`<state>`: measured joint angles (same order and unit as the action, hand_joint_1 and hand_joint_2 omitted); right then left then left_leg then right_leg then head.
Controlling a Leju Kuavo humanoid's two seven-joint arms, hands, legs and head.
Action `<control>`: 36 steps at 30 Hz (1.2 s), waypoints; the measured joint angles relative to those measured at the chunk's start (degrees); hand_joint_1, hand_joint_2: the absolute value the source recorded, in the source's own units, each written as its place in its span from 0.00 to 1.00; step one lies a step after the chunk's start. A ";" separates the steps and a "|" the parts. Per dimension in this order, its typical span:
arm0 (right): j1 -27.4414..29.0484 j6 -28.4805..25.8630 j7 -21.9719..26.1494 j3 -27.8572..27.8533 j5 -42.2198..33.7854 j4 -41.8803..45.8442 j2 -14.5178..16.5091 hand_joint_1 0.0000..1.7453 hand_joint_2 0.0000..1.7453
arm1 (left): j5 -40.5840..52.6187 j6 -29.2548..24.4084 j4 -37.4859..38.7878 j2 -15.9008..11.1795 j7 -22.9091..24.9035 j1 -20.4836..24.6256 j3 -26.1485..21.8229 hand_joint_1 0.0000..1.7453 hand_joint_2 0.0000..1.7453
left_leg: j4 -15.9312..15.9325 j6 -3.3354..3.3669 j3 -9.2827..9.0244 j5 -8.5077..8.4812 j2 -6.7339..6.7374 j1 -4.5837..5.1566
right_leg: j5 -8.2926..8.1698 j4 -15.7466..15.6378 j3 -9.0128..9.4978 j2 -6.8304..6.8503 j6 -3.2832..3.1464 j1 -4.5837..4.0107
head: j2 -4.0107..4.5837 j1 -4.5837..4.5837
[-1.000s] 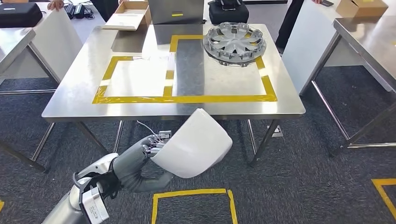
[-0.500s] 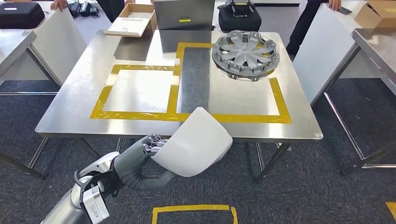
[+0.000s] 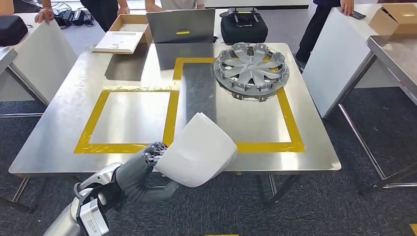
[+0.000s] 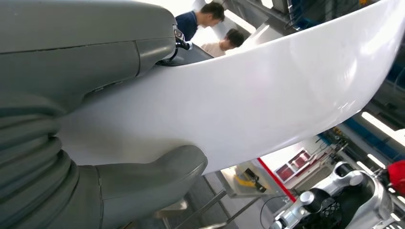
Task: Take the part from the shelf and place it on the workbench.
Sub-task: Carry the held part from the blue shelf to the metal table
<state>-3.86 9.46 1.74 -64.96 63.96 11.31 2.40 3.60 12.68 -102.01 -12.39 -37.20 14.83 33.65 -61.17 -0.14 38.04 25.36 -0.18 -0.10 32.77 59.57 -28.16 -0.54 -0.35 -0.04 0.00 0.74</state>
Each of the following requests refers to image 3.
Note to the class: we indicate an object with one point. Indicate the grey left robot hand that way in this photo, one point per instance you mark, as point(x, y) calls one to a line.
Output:
point(137, 179)

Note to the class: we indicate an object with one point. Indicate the white curved plastic part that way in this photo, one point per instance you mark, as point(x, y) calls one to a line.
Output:
point(195, 153)

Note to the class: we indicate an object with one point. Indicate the steel workbench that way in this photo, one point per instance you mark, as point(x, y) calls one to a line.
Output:
point(49, 146)

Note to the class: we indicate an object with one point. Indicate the yellow tape outline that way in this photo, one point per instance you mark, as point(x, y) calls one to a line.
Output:
point(171, 114)

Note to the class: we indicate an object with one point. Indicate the grey wheel hubcap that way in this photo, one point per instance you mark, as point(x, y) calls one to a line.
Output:
point(251, 66)

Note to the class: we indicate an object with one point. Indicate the brown cardboard box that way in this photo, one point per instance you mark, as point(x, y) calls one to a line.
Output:
point(391, 22)
point(130, 19)

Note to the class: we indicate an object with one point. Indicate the grey laptop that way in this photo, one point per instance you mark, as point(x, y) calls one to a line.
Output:
point(179, 22)

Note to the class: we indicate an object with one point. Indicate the person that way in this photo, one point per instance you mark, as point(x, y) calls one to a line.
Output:
point(176, 4)
point(45, 14)
point(101, 13)
point(312, 32)
point(6, 6)

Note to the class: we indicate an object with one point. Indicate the steel table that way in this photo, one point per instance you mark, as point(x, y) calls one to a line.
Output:
point(6, 55)
point(397, 55)

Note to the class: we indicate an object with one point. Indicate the black carrying case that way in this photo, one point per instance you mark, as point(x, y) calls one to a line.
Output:
point(11, 31)
point(244, 34)

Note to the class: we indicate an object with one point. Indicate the black remote controller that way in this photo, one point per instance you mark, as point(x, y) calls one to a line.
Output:
point(242, 18)

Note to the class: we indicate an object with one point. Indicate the black phone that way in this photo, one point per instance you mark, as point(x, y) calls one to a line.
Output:
point(358, 15)

